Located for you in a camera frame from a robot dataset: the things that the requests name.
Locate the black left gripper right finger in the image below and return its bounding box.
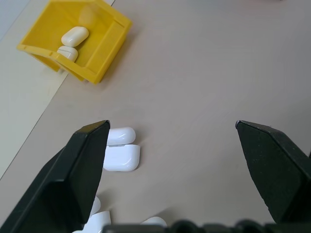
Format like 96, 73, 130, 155
235, 119, 311, 224

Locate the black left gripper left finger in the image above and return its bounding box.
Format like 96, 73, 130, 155
0, 119, 112, 233

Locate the yellow plastic bin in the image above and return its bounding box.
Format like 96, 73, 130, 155
16, 0, 134, 84

